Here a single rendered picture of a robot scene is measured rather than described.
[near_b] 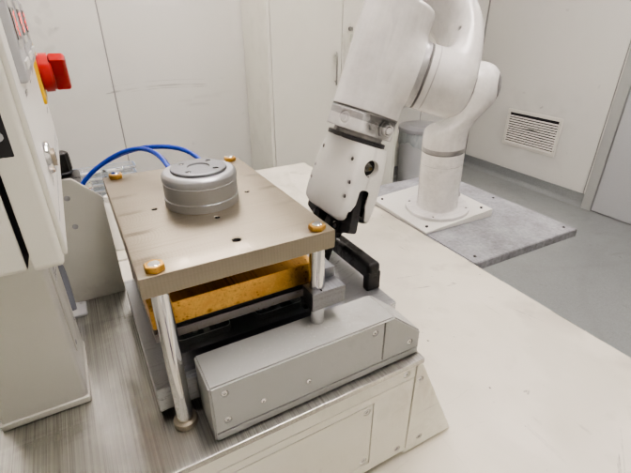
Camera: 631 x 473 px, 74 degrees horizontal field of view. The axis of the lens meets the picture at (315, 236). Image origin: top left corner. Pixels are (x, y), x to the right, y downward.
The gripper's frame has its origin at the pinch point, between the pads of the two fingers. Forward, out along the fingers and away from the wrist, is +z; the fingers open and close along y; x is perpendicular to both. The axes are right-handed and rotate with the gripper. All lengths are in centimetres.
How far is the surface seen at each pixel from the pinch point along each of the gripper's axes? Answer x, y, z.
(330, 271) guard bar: 6.4, -11.3, -1.7
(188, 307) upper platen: 20.2, -10.1, 3.4
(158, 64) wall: -24, 243, -12
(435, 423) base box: -16.3, -16.8, 18.4
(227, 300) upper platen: 16.5, -10.1, 2.7
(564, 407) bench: -38.0, -22.9, 14.0
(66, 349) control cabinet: 29.1, -4.6, 11.4
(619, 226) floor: -304, 82, -3
